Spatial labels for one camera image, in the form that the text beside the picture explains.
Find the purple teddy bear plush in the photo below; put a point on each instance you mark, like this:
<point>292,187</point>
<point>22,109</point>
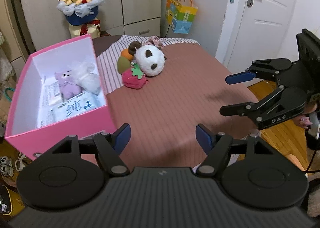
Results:
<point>68,85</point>

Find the pink cardboard box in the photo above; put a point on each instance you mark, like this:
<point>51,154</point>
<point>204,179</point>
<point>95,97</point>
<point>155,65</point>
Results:
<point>62,138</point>

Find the red strawberry plush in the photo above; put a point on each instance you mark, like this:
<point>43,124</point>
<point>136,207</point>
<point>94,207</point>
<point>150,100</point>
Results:
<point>132,80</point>

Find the orange plush ball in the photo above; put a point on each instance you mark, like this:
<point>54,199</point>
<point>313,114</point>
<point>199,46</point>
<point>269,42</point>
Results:
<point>126,55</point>

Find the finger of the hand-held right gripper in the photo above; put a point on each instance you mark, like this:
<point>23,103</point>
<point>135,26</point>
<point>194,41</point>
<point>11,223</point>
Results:
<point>240,78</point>
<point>240,109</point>

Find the white paper sheet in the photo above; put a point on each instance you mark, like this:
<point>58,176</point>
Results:
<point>45,118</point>

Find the white tissue packet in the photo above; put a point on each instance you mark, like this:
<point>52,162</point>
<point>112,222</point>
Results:
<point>53,93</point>

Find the white door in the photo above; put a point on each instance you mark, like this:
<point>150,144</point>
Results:
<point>270,5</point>

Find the blue white wet wipes pack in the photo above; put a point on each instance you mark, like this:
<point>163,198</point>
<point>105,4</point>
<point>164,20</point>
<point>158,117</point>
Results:
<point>75,108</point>

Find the brown plush ball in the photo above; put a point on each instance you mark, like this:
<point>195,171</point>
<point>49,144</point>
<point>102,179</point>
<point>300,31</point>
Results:
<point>133,47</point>

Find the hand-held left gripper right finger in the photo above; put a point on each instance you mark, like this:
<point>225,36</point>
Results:
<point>203,140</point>

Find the tan wooden board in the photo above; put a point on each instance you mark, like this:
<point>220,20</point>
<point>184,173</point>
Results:
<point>6,18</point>

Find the colourful paper gift bag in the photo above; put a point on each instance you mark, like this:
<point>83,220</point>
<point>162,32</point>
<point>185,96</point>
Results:
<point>182,18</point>

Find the white panda plush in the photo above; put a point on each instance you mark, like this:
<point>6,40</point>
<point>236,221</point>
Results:
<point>147,64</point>

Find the green plush ball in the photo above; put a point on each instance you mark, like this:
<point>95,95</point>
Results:
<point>122,64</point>

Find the person's right hand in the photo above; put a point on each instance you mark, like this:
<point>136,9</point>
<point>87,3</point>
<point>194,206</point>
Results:
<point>306,121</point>

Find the flower bouquet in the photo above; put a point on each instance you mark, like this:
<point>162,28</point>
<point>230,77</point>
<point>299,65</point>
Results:
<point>80,15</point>

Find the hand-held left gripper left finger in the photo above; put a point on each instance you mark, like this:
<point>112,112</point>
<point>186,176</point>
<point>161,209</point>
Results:
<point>122,138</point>

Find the white sandal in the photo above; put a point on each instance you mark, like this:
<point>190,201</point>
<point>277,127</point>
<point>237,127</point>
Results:
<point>6,165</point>
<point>20,161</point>

